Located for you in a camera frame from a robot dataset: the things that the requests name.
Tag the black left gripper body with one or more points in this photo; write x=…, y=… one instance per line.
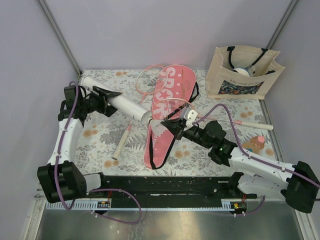
x=98, y=103

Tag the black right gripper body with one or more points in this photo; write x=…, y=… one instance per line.
x=192, y=133

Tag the white shuttlecock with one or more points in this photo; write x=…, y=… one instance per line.
x=156, y=126

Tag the white shuttlecock tube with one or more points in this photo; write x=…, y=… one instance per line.
x=128, y=107

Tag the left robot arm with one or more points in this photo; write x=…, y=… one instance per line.
x=60, y=179

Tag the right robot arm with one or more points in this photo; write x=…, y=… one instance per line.
x=297, y=183

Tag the floral table cloth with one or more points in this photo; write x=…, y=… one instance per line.
x=169, y=115

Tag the pink racket near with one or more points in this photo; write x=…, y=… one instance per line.
x=200, y=115

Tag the pink racket bag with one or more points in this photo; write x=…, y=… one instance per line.
x=180, y=90

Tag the pink capped bottle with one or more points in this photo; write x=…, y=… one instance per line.
x=255, y=144

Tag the beige canvas tote bag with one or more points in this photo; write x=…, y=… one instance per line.
x=222, y=82

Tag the water bottle in tote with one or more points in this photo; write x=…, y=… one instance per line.
x=248, y=71

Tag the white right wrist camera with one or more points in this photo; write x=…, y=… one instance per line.
x=190, y=115

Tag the white slotted cable duct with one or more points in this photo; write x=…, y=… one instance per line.
x=100, y=204

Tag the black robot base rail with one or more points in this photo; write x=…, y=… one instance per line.
x=181, y=189

